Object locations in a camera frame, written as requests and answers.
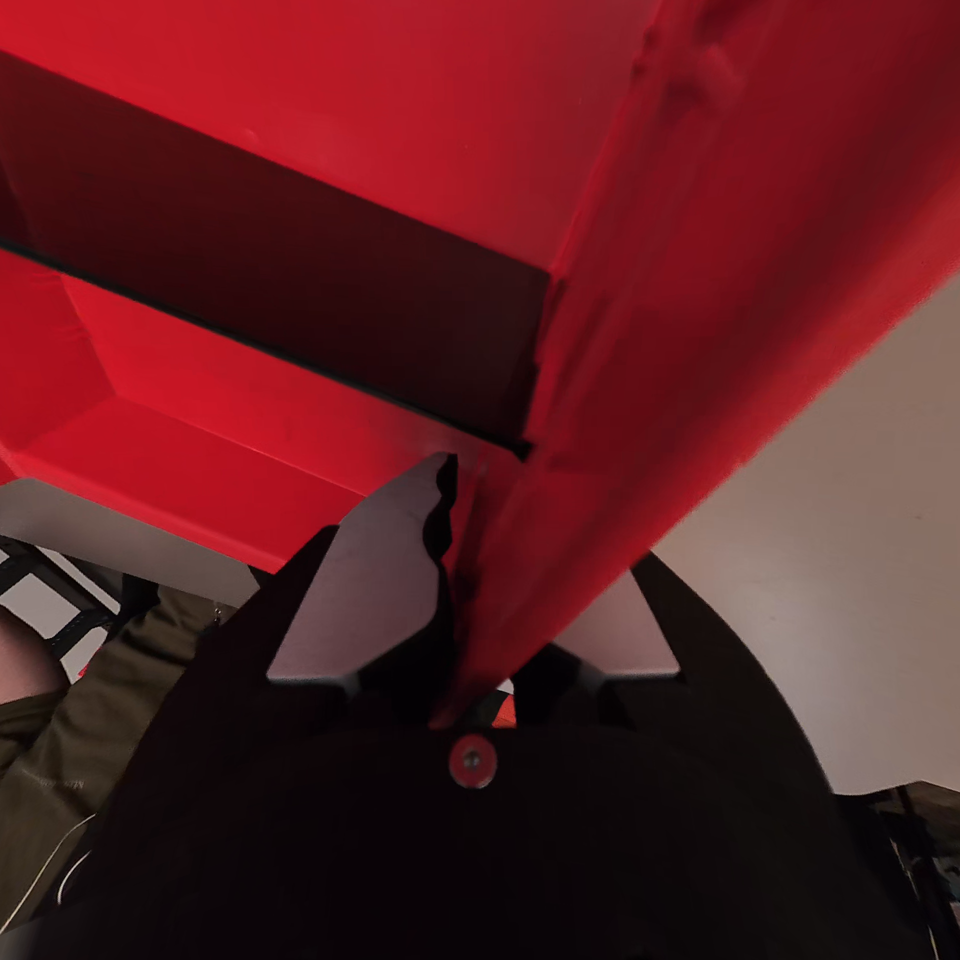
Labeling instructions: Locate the person's left forearm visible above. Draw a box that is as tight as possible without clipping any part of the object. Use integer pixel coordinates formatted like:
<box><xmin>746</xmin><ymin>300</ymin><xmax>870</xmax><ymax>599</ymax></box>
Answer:
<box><xmin>0</xmin><ymin>607</ymin><xmax>70</xmax><ymax>704</ymax></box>

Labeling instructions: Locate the dark bin divider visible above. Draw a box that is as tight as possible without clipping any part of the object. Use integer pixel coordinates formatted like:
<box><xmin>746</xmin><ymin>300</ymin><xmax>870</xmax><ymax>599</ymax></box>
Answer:
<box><xmin>0</xmin><ymin>52</ymin><xmax>552</xmax><ymax>460</ymax></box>

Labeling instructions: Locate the red plastic bin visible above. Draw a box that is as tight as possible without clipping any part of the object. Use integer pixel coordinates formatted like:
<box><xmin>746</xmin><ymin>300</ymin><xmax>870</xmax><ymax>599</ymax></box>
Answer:
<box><xmin>0</xmin><ymin>0</ymin><xmax>960</xmax><ymax>732</ymax></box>

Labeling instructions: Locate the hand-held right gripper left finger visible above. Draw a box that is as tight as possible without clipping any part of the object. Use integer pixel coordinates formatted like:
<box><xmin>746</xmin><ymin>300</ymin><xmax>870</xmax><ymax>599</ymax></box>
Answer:
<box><xmin>267</xmin><ymin>452</ymin><xmax>460</xmax><ymax>681</ymax></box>

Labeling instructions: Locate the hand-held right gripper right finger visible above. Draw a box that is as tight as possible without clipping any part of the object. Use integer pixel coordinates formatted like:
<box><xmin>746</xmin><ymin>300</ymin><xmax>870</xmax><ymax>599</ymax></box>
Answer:
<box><xmin>555</xmin><ymin>573</ymin><xmax>681</xmax><ymax>678</ymax></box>

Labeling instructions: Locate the white earphone cable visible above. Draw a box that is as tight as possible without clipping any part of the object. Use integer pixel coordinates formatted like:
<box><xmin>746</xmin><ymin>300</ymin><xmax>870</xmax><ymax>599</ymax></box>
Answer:
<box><xmin>22</xmin><ymin>813</ymin><xmax>99</xmax><ymax>925</ymax></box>

